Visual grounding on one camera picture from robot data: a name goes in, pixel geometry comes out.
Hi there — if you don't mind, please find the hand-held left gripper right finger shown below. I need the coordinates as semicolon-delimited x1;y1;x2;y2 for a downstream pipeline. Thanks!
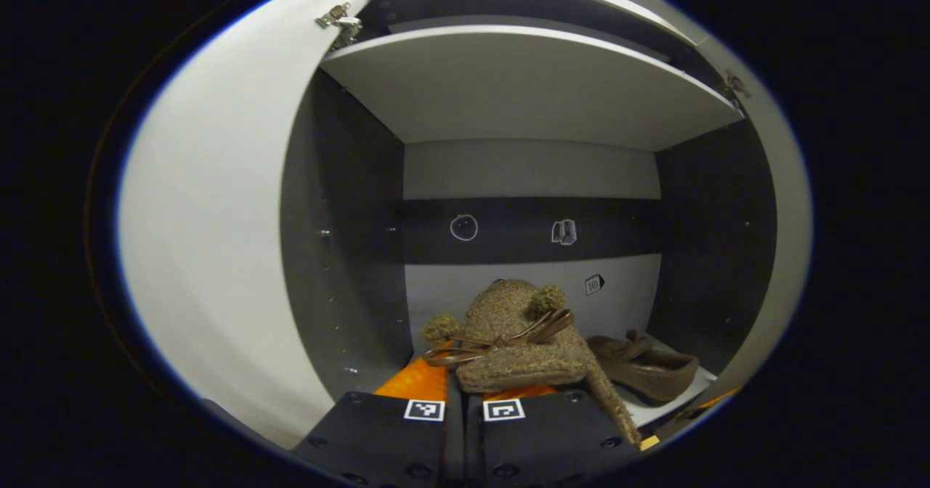
456;383;660;488

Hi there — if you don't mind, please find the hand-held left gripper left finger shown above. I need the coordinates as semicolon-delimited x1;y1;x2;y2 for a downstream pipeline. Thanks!
291;343;457;488

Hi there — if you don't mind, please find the brown knitted shoe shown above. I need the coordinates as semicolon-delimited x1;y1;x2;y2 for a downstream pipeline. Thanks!
422;278;644;450
585;330;700;404

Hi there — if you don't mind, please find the white shoe cabinet door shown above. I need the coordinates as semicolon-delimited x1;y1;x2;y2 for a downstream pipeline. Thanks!
690;30;812;438
120;0;371;450

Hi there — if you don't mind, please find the white shoe cabinet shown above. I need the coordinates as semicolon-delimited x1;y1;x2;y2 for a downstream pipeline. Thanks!
280;0;778;445

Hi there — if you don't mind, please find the white cabinet shelf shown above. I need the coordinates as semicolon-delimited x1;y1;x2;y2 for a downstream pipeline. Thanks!
320;25;746;153

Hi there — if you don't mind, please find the metal door hinge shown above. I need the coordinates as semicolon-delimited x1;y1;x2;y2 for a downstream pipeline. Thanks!
315;2;363;50
722;70;753;102

